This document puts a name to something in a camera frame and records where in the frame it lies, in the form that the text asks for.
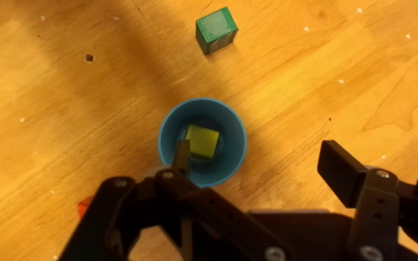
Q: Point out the red block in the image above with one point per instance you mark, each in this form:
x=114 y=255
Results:
x=85 y=208

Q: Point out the green block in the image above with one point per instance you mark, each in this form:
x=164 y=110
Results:
x=217 y=30

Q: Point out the yellow block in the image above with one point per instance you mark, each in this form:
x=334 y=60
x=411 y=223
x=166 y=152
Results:
x=204 y=140

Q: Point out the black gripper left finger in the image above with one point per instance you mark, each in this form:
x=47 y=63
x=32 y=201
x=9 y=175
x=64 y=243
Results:
x=204 y=218

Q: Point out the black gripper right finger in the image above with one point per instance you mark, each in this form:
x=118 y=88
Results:
x=378 y=212

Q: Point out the blue plastic cup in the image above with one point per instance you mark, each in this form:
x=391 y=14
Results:
x=231 y=146

